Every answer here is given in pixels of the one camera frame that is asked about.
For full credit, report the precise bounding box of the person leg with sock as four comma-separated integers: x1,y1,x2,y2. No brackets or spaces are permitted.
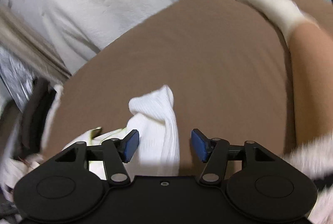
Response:
230,0,333,183

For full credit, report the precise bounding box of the folded dark brown garment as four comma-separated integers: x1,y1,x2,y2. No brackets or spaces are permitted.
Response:
20,77,56,157

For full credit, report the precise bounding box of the silver quilted insulation sheet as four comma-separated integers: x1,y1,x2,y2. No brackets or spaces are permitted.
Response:
1,46,36,111

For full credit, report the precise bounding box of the white waffle knit garment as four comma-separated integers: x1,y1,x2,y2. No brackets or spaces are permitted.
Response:
65,85,180,179

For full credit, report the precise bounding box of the folded cream garment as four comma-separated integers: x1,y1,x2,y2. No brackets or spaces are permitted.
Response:
41,84,63,151

